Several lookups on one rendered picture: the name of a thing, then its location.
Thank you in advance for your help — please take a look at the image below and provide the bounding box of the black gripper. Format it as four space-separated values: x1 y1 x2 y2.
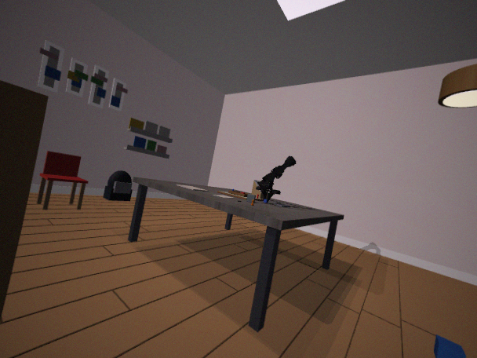
256 181 281 202

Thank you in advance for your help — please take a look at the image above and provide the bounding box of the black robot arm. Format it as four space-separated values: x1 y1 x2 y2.
257 156 296 190

